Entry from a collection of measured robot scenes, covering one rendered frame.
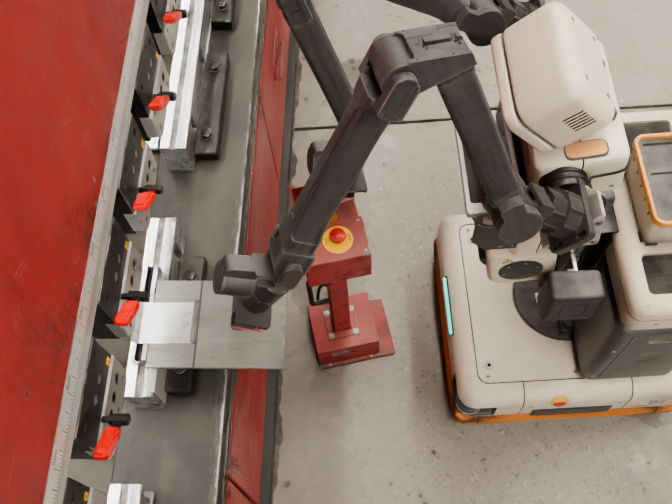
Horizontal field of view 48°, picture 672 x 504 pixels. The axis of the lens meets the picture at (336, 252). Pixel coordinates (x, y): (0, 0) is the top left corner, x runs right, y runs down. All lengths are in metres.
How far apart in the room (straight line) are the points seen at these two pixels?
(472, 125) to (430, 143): 1.75
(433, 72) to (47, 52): 0.49
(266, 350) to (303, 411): 1.01
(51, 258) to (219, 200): 0.79
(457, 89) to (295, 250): 0.36
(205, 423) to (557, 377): 1.07
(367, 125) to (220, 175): 0.78
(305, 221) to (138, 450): 0.64
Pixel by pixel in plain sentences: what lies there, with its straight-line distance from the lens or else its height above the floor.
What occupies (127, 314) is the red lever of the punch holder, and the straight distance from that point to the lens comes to 1.20.
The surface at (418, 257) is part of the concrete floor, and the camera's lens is 2.64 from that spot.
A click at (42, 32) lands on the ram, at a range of 1.05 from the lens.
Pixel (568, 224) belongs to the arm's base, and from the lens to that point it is 1.36.
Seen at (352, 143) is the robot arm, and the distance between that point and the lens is 1.09.
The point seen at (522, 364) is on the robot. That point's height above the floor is 0.28.
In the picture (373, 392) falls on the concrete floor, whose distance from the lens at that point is 2.47.
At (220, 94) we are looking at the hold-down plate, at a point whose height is 0.90.
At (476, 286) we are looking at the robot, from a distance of 2.31.
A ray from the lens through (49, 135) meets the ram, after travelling 1.05.
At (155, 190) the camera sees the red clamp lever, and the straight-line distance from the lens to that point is 1.35.
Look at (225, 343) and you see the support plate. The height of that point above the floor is 1.00.
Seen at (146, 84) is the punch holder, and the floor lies 1.29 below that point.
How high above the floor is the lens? 2.38
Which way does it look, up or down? 64 degrees down
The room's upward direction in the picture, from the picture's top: 6 degrees counter-clockwise
